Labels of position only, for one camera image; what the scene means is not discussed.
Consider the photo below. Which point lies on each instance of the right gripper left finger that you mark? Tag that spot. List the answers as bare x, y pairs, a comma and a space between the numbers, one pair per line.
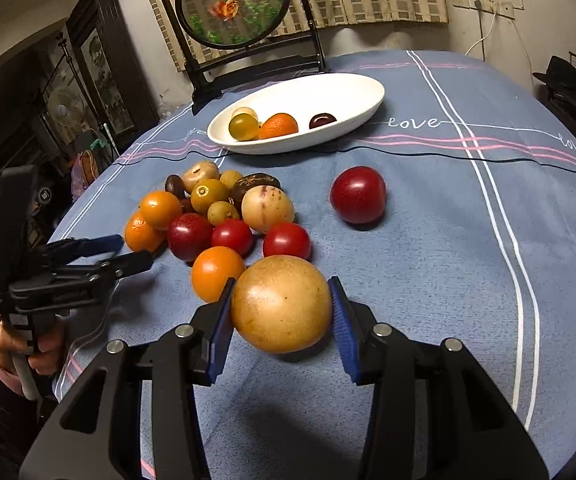
94, 432

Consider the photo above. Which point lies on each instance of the person's left hand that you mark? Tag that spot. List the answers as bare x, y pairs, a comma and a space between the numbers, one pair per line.
45, 361

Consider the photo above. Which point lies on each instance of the black hat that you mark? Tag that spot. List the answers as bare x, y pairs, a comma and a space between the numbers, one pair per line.
560, 76

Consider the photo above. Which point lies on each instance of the golden brown round fruit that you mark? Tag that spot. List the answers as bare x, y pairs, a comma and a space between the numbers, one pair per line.
281, 304

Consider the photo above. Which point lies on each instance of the wall power strip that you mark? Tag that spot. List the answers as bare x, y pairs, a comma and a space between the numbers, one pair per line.
504, 9

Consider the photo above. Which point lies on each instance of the dark brown passionfruit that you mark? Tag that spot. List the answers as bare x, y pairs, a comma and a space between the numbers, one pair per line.
244, 184

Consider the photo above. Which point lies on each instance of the large orange mandarin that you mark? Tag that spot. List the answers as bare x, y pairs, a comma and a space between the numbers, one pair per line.
139, 236
280, 124

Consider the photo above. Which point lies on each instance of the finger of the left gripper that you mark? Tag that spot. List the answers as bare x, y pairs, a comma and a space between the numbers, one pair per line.
65, 251
104, 272

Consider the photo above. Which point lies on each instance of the goldfish round screen ornament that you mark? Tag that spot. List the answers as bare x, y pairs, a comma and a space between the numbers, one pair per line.
230, 43

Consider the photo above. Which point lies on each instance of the tan striped melon fruit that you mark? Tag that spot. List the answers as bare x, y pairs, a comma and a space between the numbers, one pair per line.
265, 206

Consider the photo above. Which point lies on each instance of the dark brown mangosteen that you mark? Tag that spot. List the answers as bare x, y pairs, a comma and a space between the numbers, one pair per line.
175, 185

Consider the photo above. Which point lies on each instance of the white oval plate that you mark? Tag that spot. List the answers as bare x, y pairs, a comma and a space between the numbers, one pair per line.
351, 98

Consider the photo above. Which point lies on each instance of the dark red plum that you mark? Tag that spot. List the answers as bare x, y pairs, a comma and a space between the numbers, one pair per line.
188, 235

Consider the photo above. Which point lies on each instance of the red cherry tomato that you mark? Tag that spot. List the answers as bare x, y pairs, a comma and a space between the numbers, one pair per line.
288, 239
234, 234

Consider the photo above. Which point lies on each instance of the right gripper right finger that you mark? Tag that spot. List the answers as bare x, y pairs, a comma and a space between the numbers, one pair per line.
436, 413

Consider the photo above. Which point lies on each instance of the blue striped tablecloth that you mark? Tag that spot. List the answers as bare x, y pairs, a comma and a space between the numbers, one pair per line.
478, 241

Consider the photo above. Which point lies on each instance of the yellow orange persimmon fruit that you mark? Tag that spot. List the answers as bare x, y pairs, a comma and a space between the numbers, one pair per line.
160, 208

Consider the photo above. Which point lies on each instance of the standing fan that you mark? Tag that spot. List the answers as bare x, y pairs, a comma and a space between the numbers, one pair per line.
65, 107

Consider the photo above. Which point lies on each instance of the small dark plum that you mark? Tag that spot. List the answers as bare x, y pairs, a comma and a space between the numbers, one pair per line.
321, 119

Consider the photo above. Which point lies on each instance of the small yellow orange fruit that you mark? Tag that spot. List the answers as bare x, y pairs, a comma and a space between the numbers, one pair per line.
206, 193

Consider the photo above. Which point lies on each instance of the large red plum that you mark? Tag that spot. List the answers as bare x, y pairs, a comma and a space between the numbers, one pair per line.
358, 195

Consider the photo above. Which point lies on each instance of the dark framed painting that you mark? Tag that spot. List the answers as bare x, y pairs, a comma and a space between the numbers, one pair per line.
111, 71

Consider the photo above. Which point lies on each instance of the green yellow round fruit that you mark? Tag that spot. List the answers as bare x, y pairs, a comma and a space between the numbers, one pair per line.
244, 127

